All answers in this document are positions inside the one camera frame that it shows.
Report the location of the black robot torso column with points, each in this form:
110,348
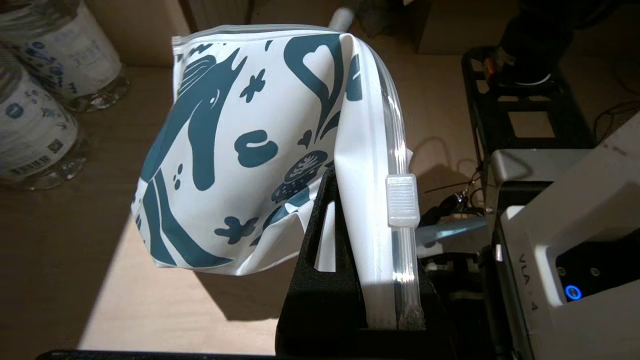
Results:
540,40

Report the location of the black metal rack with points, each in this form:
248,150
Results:
530,95

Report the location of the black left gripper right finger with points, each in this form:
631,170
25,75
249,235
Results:
437,342

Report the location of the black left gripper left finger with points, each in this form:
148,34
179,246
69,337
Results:
320,310

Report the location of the white floral plastic bag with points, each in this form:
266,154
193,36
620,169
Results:
250,200

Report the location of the white robot panel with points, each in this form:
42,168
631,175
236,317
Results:
600,200

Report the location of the clear plastic water bottle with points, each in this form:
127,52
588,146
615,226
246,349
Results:
65,55
30,130

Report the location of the silver metal box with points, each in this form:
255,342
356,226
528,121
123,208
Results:
535,165

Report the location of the beige wooden shelf cabinet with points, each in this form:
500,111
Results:
75,250

